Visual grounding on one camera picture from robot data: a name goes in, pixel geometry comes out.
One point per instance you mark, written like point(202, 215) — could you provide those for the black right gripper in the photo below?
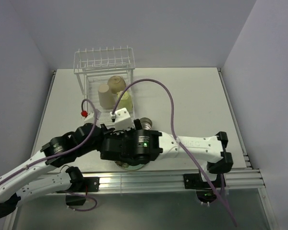
point(117, 134)

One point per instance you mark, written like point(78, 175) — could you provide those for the green floral plate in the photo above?
point(128, 167)

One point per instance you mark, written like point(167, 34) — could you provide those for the small metal-lined beige cup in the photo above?
point(146, 123)

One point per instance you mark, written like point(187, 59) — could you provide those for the pale yellow mug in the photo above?
point(126, 102)

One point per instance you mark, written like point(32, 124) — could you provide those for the brown paper-like cup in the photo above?
point(106, 98)

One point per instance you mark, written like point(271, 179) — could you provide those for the beige ceramic bowl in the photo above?
point(116, 84)

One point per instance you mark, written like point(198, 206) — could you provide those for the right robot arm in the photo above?
point(212, 150)

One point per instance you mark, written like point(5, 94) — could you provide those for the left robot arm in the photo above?
point(22, 184)

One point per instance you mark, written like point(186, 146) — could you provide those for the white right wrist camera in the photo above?
point(121, 119)

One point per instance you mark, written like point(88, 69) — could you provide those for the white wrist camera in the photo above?
point(121, 119)
point(90, 117)

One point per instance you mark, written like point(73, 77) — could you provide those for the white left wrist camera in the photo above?
point(90, 117)

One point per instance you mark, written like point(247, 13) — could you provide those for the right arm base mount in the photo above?
point(195, 182)

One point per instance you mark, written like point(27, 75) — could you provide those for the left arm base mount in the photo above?
point(79, 197)

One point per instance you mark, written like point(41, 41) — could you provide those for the white wire dish rack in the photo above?
point(94, 67)

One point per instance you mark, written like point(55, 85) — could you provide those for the aluminium frame rail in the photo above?
point(168, 181)

